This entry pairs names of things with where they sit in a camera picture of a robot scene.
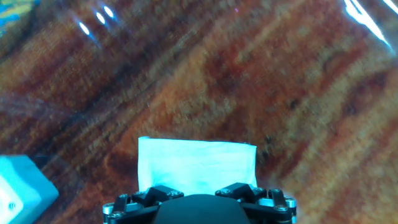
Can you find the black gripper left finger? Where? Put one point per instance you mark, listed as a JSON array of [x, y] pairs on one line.
[[155, 193]]

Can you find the red push button box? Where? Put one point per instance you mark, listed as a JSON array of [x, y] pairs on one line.
[[25, 186]]

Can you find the blue starry painted cloth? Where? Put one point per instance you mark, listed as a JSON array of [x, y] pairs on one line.
[[12, 9]]

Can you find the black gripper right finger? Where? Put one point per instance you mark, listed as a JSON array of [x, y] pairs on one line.
[[239, 189]]

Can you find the wood grain table mat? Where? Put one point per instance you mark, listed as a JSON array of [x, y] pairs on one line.
[[248, 93]]

